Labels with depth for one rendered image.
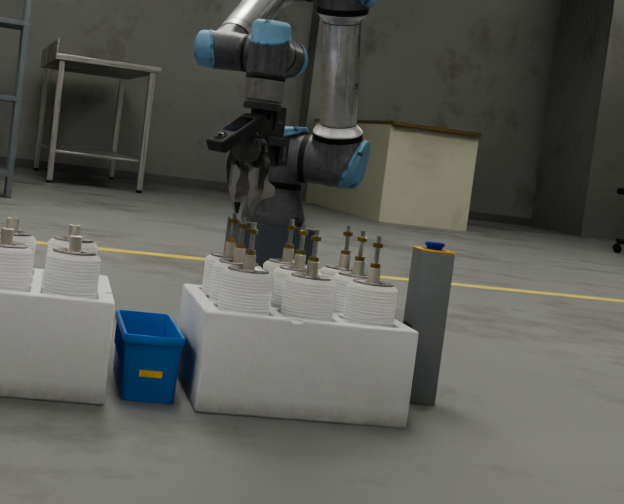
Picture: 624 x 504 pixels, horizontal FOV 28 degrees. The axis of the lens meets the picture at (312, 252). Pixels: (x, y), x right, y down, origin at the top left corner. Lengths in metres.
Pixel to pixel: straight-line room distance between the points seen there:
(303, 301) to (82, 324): 0.40
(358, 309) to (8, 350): 0.62
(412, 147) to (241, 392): 7.84
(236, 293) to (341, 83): 0.76
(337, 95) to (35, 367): 1.02
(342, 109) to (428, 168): 7.22
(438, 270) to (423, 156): 7.51
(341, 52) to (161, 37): 9.38
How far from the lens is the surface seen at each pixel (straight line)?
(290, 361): 2.24
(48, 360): 2.19
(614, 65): 12.40
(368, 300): 2.29
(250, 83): 2.37
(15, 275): 2.21
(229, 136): 2.31
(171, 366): 2.26
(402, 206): 10.00
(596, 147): 12.32
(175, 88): 12.16
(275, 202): 2.91
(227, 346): 2.21
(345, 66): 2.82
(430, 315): 2.54
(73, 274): 2.20
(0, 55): 12.02
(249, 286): 2.24
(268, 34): 2.36
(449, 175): 10.12
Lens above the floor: 0.48
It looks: 5 degrees down
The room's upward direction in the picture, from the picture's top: 7 degrees clockwise
